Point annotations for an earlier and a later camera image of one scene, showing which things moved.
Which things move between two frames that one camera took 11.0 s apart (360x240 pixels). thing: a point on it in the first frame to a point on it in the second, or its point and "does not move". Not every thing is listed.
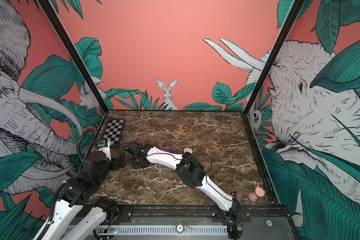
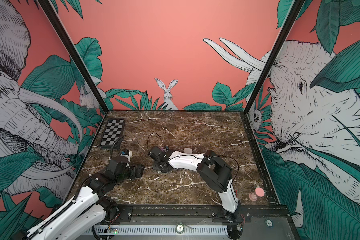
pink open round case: (259, 192) does not move
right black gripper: (134, 164) to (156, 167)
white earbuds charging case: (187, 150) does not move
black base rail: (247, 217) does not move
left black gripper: (117, 165) to (134, 174)
